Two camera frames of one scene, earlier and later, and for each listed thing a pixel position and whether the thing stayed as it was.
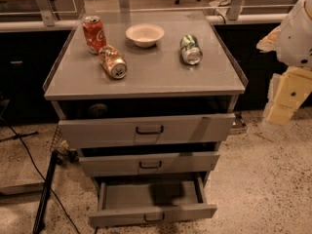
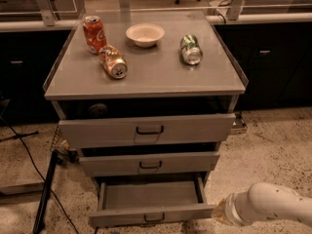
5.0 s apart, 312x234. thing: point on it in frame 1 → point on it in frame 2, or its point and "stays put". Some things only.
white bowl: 144,35 stays put
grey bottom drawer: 153,200 stays put
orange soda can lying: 112,62 stays put
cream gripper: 294,38 → 231,208
